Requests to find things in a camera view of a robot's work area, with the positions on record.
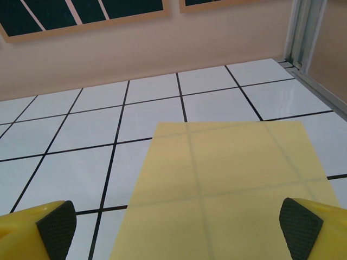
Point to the aluminium corner post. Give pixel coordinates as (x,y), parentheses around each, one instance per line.
(301,32)

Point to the aluminium side rail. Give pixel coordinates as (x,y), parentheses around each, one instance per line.
(320,86)

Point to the yellow cloth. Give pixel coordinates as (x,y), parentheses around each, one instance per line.
(217,176)

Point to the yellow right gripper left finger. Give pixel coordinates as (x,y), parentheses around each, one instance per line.
(24,233)

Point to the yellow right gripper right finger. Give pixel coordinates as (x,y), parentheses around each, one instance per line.
(325,233)

